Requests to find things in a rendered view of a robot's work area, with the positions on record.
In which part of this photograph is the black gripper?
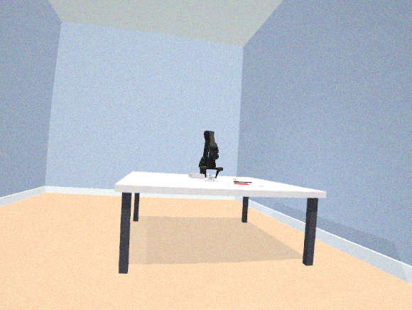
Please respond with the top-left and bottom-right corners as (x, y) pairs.
(200, 160), (223, 178)

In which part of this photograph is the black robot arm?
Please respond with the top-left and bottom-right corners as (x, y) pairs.
(199, 130), (219, 167)

